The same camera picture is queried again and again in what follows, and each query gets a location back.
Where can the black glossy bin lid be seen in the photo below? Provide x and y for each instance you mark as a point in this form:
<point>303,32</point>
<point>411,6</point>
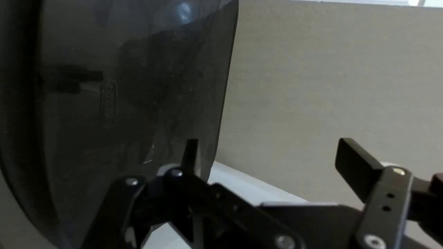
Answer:
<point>139,92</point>

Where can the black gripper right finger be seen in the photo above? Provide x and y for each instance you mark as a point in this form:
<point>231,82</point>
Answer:
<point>386,203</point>

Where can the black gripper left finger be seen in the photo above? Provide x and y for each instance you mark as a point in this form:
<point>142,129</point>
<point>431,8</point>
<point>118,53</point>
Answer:
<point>208,208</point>

